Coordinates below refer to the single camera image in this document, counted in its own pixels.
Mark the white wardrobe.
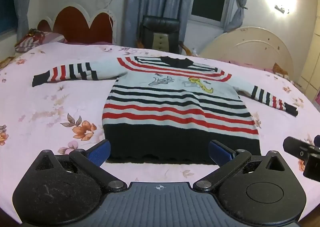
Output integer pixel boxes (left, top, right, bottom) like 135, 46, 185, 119
299, 0, 320, 107

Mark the black office chair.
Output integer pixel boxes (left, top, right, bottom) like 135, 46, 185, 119
136, 15, 192, 56

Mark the pink floral bed sheet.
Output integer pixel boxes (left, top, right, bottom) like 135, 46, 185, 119
0, 42, 320, 225

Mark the striped pillow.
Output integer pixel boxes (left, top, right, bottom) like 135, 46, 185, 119
14, 29, 68, 53

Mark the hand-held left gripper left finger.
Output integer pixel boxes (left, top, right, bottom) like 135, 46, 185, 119
34, 139, 128, 192

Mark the cream round headboard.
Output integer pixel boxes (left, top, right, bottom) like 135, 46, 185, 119
199, 26, 295, 85

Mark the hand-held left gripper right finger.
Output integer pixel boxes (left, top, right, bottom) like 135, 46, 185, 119
193, 140, 290, 192

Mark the orange patterned cushion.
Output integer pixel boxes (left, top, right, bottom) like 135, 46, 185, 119
272, 62, 290, 81

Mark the striped knit sweater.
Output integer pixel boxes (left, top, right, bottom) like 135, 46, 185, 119
32, 56, 299, 166

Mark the red heart-shaped headboard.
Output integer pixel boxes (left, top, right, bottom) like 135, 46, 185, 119
37, 3, 118, 44

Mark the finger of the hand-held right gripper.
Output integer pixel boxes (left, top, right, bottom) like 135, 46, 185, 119
283, 136, 320, 160

